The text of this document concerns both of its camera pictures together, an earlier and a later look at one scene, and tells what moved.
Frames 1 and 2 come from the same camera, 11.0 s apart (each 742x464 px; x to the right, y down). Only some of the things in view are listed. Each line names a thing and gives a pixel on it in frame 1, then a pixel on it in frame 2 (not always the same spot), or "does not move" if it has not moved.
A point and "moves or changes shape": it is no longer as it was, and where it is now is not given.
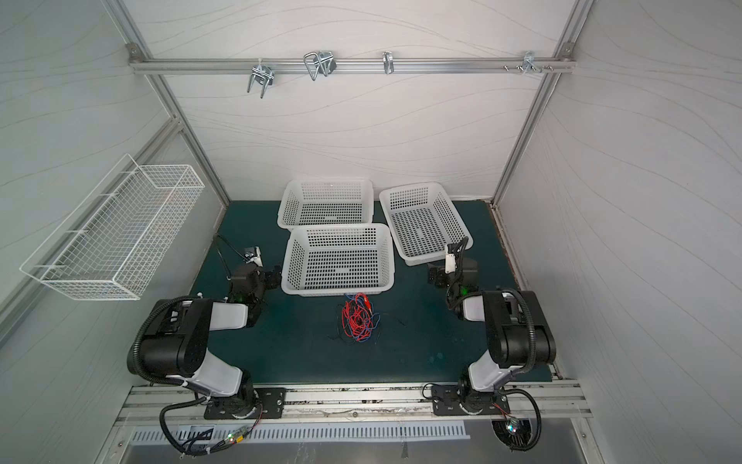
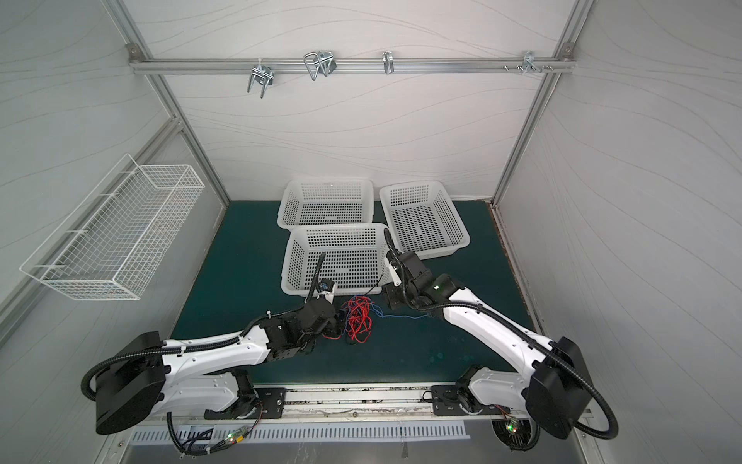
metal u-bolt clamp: x=323 y=61 does not move
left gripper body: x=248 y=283 → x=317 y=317
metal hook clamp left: x=263 y=72 does not move
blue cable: x=358 y=317 moves or changes shape
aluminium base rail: x=177 y=406 does not move
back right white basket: x=423 y=220 does not move
